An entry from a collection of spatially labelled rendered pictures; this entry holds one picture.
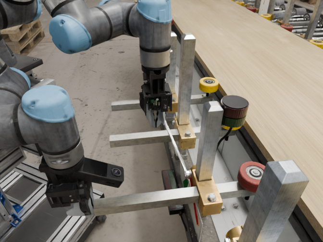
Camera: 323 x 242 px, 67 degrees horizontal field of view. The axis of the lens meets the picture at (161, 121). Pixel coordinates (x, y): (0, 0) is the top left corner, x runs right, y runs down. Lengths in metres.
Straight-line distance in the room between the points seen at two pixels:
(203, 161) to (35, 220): 1.10
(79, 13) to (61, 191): 0.36
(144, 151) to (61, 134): 1.57
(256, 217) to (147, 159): 1.60
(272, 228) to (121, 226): 1.29
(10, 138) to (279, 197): 0.41
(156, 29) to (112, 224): 1.29
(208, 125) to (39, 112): 0.34
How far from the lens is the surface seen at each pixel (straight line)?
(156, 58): 0.59
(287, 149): 0.80
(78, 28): 0.53
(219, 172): 1.05
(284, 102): 1.01
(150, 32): 0.57
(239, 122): 0.56
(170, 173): 0.91
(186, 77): 0.76
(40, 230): 1.48
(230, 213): 0.94
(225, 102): 0.55
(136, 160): 1.94
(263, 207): 0.37
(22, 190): 1.69
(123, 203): 0.65
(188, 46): 0.72
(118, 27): 0.60
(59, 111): 0.44
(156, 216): 1.64
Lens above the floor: 1.39
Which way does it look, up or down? 37 degrees down
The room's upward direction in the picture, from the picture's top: straight up
